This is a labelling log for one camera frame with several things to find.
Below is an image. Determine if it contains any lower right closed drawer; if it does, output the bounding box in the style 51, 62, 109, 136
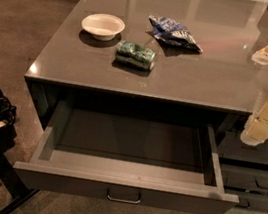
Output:
221, 164, 268, 212

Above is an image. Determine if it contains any metal drawer handle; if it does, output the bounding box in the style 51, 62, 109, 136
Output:
106, 188, 141, 205

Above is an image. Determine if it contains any white paper bowl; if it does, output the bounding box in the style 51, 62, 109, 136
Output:
81, 13, 125, 41

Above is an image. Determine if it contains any open grey top drawer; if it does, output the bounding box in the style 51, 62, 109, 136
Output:
14, 103, 239, 214

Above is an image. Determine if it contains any blue chip bag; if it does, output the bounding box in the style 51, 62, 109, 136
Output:
148, 15, 203, 53

